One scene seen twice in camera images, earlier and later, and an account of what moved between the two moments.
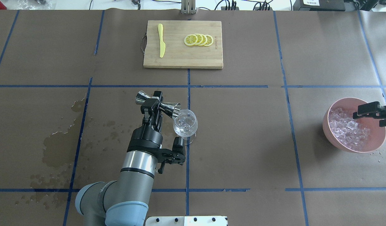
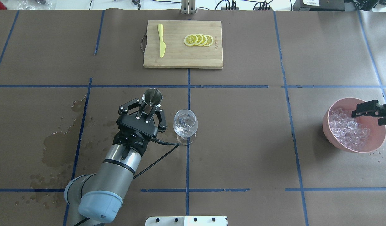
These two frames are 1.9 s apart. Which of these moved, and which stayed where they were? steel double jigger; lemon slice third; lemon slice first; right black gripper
Moved: steel double jigger
Stayed: right black gripper; lemon slice first; lemon slice third
